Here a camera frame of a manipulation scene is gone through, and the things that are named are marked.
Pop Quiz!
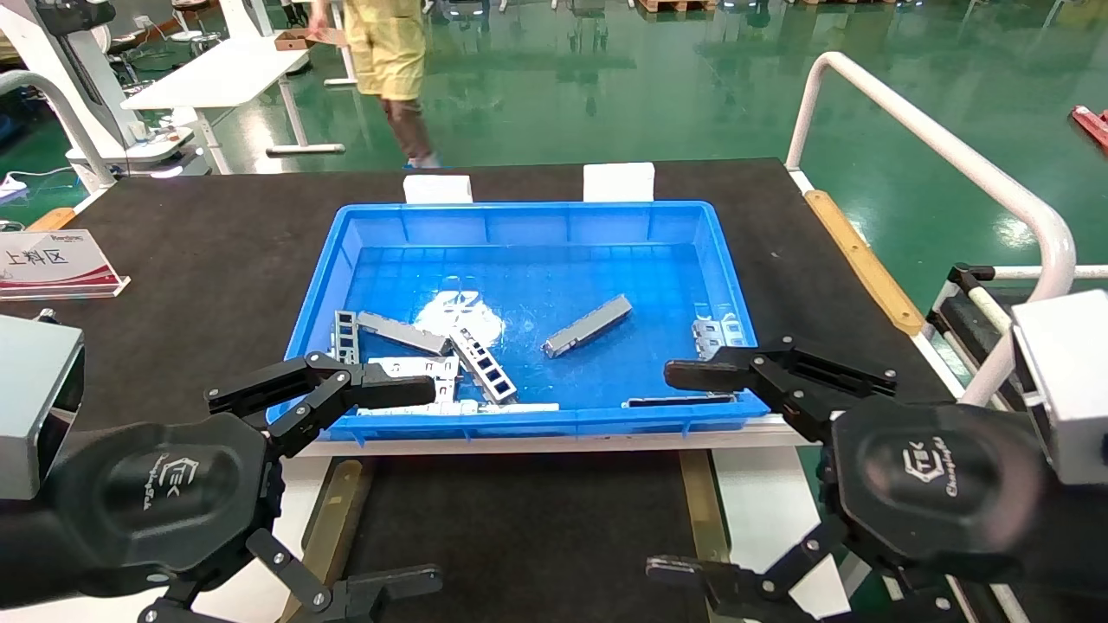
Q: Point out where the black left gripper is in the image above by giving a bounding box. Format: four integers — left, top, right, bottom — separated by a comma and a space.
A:
50, 350, 445, 623

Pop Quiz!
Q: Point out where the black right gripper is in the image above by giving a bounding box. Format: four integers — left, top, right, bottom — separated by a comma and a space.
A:
645, 337, 1050, 623

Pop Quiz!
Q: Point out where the grey metal bar part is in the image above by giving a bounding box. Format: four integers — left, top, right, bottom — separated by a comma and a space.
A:
541, 294, 634, 359

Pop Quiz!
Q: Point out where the narrow metal ladder part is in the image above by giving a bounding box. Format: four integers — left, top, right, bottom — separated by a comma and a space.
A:
333, 310, 359, 365

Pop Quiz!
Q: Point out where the metal ladder-shaped part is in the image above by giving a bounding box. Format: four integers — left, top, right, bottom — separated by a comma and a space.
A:
449, 327, 519, 405

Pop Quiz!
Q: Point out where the brass tray edge strip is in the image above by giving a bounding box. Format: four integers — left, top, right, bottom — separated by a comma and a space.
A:
277, 459, 365, 623
680, 450, 733, 565

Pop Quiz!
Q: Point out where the dark thin metal bar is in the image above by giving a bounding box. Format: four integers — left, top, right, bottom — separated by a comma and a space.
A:
623, 394, 738, 408

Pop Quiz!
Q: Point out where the flat grey metal bar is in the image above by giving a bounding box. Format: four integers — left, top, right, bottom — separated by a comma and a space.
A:
357, 311, 453, 356

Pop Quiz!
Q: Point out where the long wooden edge strip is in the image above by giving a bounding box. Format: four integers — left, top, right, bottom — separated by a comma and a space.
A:
805, 190, 925, 337

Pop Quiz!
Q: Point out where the large black table mat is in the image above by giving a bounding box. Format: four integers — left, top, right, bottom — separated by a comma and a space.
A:
0, 157, 958, 439

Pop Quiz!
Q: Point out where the blue plastic bin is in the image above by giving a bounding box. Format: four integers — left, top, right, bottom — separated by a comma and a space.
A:
267, 201, 771, 443

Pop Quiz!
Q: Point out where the white foam block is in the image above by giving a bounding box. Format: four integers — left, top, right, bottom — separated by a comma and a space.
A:
583, 162, 656, 203
403, 175, 473, 205

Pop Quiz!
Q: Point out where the white tubular railing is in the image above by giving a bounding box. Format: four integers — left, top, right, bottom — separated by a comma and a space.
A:
783, 50, 1108, 408

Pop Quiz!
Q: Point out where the acrylic sign with red print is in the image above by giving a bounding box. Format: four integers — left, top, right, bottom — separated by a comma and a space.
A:
0, 229, 131, 301

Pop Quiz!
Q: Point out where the white table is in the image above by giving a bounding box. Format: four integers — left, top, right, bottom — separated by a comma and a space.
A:
121, 35, 347, 176

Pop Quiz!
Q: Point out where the person in yellow coat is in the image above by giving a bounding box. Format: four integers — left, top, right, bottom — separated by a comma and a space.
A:
307, 0, 443, 170

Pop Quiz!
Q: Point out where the open cardboard box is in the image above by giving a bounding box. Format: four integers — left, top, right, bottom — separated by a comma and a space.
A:
274, 28, 347, 52

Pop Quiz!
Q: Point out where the red floor object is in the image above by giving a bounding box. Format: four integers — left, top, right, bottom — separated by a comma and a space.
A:
1072, 106, 1108, 155

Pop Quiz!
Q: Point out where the grey tubular railing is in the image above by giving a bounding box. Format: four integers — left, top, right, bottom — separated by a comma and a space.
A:
0, 69, 117, 190

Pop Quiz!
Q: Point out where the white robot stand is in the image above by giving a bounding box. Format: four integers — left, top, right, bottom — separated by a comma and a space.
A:
0, 0, 196, 179

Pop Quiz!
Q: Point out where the notched grey metal bracket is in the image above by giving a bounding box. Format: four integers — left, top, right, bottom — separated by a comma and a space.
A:
691, 316, 744, 361

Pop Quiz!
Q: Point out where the black cart frame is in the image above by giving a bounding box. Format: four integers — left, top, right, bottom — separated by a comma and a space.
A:
926, 262, 1031, 399

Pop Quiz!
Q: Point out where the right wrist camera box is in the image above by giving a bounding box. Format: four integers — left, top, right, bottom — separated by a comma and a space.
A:
1010, 290, 1108, 486

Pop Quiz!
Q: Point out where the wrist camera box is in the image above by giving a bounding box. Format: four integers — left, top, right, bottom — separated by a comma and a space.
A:
0, 313, 86, 502
1010, 290, 1108, 486

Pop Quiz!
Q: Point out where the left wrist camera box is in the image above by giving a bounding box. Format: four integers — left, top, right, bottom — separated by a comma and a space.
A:
0, 313, 86, 502

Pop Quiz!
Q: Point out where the white table frame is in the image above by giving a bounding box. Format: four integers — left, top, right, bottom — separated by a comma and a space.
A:
325, 0, 360, 87

